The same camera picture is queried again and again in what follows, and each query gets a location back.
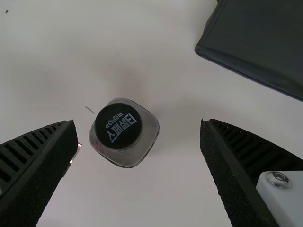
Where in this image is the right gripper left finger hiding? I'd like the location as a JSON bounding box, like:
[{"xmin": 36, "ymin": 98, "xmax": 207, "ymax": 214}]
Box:
[{"xmin": 0, "ymin": 120, "xmax": 79, "ymax": 227}]

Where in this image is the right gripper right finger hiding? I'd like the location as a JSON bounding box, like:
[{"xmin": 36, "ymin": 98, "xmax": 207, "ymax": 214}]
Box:
[{"xmin": 199, "ymin": 118, "xmax": 303, "ymax": 227}]

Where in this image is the dark coffee bottle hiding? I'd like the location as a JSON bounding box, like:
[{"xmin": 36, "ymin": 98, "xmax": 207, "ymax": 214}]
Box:
[{"xmin": 88, "ymin": 97, "xmax": 160, "ymax": 168}]

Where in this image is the dark grey bag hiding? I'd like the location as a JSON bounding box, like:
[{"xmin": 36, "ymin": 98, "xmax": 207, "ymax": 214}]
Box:
[{"xmin": 194, "ymin": 0, "xmax": 303, "ymax": 102}]

